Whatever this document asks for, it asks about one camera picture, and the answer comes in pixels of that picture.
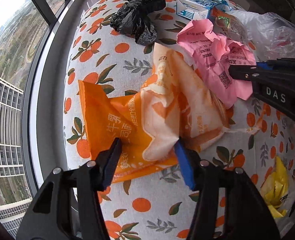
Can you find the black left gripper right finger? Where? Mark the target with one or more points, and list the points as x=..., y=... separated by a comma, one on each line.
x=229, y=205

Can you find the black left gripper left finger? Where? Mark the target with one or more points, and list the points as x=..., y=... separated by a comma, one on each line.
x=49, y=214

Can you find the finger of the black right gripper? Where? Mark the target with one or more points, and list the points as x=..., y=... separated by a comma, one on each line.
x=280, y=75
x=278, y=64

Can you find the clear plastic bottle orange cap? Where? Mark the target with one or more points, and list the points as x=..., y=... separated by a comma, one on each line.
x=273, y=36

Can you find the yellow snack wrapper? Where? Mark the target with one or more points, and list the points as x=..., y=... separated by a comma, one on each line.
x=274, y=190

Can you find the pink paper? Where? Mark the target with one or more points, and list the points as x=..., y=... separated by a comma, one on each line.
x=213, y=54

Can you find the clear orange snack wrapper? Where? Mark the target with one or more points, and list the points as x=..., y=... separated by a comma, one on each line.
x=229, y=26

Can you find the orange snack bag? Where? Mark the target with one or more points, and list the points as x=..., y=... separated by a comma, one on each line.
x=172, y=104

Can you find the black plastic bag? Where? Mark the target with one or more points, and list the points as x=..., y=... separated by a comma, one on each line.
x=132, y=19

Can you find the blue white milk carton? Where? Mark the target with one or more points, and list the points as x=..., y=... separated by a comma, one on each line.
x=200, y=9

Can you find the orange fruit print tablecloth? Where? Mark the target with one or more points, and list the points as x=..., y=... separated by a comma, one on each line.
x=160, y=205

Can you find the dark window frame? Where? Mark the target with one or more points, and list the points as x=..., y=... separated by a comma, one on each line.
x=42, y=117

